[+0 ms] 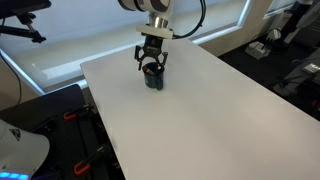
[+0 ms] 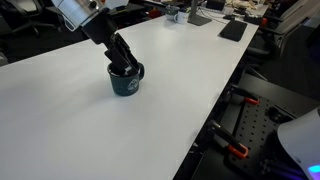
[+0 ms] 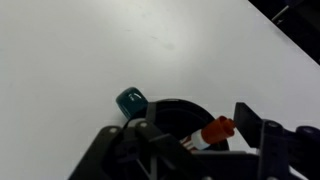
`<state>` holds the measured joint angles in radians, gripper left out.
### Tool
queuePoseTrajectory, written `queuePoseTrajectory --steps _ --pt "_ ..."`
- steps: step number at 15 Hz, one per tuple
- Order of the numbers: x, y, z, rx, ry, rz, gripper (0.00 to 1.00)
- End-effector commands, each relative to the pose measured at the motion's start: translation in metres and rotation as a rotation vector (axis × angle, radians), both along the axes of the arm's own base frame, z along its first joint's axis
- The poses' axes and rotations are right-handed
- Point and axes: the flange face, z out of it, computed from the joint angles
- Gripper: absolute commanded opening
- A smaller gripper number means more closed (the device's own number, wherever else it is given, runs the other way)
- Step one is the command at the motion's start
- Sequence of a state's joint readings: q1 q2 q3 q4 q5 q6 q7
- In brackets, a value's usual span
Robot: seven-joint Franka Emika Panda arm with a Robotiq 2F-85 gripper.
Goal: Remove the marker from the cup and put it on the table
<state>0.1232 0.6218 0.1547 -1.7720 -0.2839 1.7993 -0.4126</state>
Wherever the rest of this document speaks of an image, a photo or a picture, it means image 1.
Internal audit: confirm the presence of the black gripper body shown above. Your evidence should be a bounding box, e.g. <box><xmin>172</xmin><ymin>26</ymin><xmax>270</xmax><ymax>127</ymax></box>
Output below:
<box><xmin>141</xmin><ymin>35</ymin><xmax>165</xmax><ymax>61</ymax></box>

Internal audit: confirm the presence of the white floor device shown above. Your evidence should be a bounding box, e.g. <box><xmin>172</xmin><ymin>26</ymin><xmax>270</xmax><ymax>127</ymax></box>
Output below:
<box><xmin>245</xmin><ymin>40</ymin><xmax>272</xmax><ymax>61</ymax></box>

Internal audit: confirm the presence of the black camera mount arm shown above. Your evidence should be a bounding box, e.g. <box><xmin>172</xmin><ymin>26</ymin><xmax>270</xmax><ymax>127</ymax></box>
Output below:
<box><xmin>0</xmin><ymin>0</ymin><xmax>52</xmax><ymax>44</ymax></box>

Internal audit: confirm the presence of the black and white robot stand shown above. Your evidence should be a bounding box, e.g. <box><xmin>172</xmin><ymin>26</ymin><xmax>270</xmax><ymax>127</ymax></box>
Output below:
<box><xmin>265</xmin><ymin>0</ymin><xmax>320</xmax><ymax>52</ymax></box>

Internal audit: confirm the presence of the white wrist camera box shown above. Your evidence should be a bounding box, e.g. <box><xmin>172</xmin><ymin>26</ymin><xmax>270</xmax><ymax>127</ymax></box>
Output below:
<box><xmin>135</xmin><ymin>23</ymin><xmax>175</xmax><ymax>40</ymax></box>

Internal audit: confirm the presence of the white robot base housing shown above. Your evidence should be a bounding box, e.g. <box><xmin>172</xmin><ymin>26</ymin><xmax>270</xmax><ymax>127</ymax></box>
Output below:
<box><xmin>0</xmin><ymin>119</ymin><xmax>51</xmax><ymax>180</ymax></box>

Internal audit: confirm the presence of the orange black bar clamp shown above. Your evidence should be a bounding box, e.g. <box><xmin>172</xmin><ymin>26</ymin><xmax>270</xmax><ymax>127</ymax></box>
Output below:
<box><xmin>63</xmin><ymin>104</ymin><xmax>96</xmax><ymax>122</ymax></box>
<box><xmin>73</xmin><ymin>143</ymin><xmax>113</xmax><ymax>176</ymax></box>

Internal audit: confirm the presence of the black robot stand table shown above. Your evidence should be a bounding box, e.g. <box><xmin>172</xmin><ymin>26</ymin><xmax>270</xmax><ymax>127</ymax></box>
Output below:
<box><xmin>0</xmin><ymin>83</ymin><xmax>126</xmax><ymax>180</ymax></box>

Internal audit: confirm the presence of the dark green mug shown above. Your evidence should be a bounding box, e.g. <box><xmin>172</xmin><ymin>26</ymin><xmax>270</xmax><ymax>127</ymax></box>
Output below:
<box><xmin>142</xmin><ymin>61</ymin><xmax>166</xmax><ymax>91</ymax></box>

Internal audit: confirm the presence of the thin black hanging cable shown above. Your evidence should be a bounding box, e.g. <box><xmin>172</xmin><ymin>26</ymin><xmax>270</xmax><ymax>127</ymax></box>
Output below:
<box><xmin>0</xmin><ymin>53</ymin><xmax>23</xmax><ymax>106</ymax></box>

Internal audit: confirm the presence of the grey chair base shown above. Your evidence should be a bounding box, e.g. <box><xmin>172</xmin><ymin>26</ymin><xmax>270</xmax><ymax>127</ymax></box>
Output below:
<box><xmin>273</xmin><ymin>48</ymin><xmax>320</xmax><ymax>98</ymax></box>

